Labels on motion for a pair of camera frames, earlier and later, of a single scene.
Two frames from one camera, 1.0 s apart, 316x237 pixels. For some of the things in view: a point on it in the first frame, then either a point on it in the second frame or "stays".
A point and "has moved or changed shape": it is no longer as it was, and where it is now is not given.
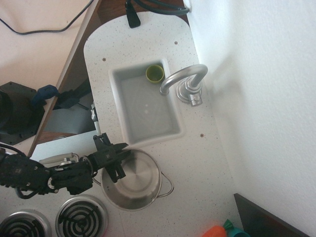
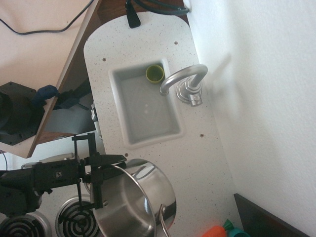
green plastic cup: (154, 73) stays
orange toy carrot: (216, 231) stays
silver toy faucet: (189, 90) stays
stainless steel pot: (143, 182) has moved or changed shape
